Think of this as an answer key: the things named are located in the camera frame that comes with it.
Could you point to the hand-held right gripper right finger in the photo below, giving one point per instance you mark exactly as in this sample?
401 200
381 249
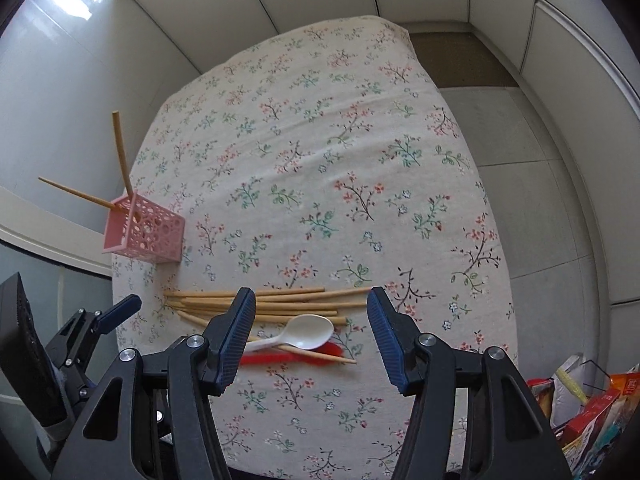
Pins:
387 345

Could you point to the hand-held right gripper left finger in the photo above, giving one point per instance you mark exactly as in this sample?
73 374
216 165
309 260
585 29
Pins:
235 345

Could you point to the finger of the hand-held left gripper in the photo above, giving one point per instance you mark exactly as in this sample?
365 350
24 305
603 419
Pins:
122 306

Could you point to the red plastic spoon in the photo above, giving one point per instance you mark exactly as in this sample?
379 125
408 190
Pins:
265 358

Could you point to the bunch of wooden chopsticks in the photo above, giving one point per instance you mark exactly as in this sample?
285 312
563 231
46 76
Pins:
280 305

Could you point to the white plastic spoon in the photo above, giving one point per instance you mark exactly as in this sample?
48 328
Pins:
310 332

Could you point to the pink perforated utensil holder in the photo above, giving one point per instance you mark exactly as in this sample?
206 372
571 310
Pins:
150 232

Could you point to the long tan chopstick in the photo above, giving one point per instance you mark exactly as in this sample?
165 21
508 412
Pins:
122 155
75 192

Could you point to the red snack packet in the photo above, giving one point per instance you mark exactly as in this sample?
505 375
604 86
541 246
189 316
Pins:
542 392

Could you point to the floral printed cloth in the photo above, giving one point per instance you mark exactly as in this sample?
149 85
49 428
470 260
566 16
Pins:
325 185

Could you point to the white packet with yellow print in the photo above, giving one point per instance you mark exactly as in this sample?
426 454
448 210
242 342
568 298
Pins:
567 391

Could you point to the red carton box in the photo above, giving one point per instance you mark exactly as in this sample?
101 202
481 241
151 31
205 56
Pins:
592 412

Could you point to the teal printed packet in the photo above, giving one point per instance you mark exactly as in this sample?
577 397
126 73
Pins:
612 437

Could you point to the orange box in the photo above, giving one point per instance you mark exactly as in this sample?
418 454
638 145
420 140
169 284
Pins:
627 385

